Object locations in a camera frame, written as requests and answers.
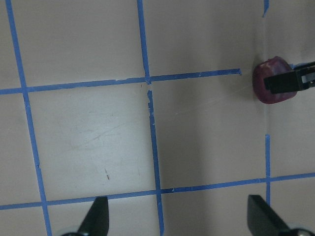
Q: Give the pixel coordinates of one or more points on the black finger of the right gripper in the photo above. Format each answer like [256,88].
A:
[300,78]

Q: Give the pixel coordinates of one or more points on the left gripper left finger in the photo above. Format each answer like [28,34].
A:
[96,222]

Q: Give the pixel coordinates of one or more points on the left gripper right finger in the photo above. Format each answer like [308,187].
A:
[262,219]

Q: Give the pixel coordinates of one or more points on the dark red apple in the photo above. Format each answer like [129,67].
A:
[265,75]

